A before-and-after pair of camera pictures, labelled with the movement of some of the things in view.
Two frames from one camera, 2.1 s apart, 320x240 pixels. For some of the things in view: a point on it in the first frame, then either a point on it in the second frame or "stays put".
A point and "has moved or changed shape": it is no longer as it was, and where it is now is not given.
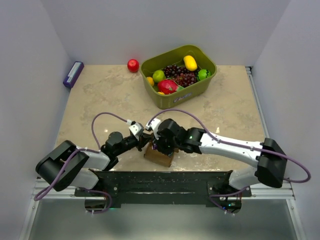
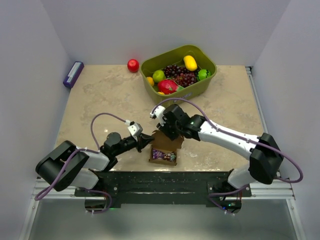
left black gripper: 144,139 stays put
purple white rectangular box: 73,75 stays put
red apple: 133,65 stays put
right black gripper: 167,151 → 172,136
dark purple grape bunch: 183,77 stays put
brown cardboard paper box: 158,156 has moved or changed shape
